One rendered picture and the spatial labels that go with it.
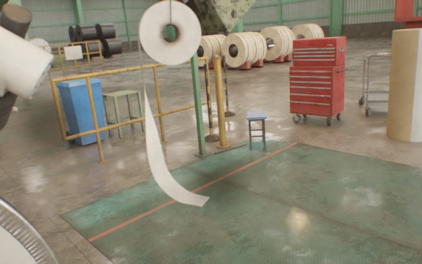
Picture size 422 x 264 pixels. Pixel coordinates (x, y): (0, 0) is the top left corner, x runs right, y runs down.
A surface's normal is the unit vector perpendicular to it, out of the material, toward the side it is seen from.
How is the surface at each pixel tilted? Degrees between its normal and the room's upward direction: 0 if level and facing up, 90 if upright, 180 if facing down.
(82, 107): 93
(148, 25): 90
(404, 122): 90
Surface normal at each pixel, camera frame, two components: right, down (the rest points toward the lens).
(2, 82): -0.05, 0.69
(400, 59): -0.90, 0.19
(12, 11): 0.59, -0.56
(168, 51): 0.29, 0.25
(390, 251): -0.08, -0.96
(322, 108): -0.65, 0.26
